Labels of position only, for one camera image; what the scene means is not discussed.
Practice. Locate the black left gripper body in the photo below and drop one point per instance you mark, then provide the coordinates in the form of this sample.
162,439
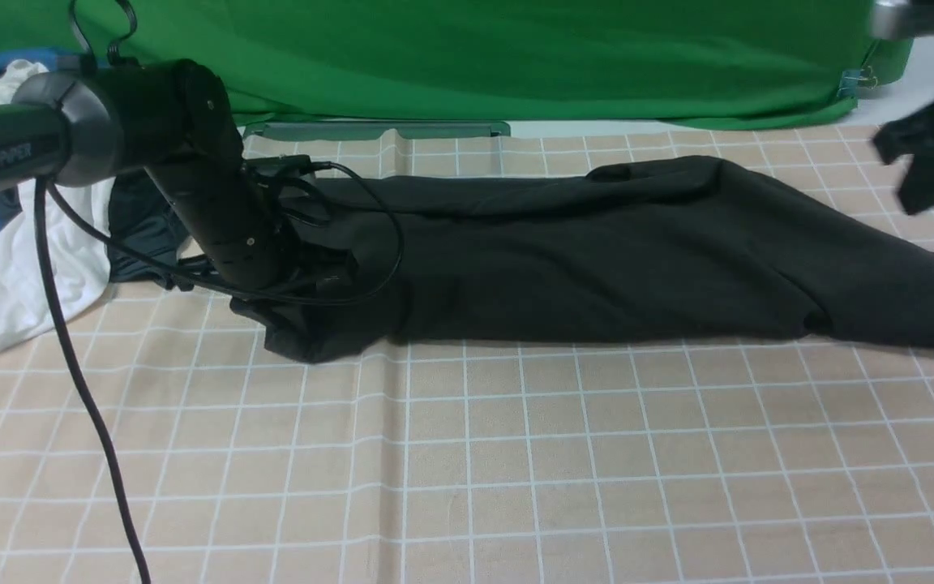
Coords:
308,273

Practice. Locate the dark gray long sleeve shirt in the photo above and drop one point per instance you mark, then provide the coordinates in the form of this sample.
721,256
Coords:
686,248

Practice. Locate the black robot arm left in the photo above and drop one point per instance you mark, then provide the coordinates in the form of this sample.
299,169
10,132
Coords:
75,128

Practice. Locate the white crumpled shirt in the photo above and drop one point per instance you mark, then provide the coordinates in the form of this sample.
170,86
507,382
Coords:
80,263

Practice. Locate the metal binder clip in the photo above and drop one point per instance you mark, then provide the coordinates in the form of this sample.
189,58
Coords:
852,81

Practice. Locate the dark gray crumpled garment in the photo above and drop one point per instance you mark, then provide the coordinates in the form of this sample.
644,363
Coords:
141,219

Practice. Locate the beige grid tablecloth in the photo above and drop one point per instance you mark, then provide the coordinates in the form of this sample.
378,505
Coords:
718,462

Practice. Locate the green backdrop cloth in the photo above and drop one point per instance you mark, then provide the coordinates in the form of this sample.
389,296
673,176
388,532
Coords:
714,65

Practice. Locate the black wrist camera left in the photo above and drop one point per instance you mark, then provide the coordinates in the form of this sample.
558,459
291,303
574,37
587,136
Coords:
276,170

